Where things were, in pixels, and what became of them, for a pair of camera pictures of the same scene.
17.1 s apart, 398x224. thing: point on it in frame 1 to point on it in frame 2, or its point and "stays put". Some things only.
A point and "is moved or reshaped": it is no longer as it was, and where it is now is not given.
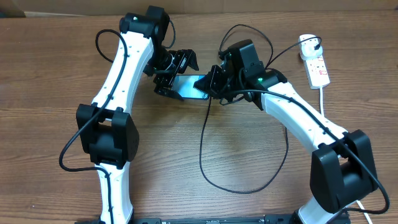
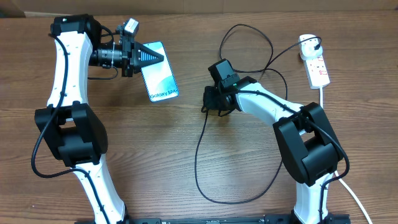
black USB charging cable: [268, 65] is moved or reshaped
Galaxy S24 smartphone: [183, 84] is moved or reshaped
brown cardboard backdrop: [197, 7] stays put
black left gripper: [183, 57] to [139, 50]
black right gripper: [212, 84] to [211, 105]
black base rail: [273, 219] stays put
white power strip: [316, 72] stays put
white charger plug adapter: [307, 48] stays put
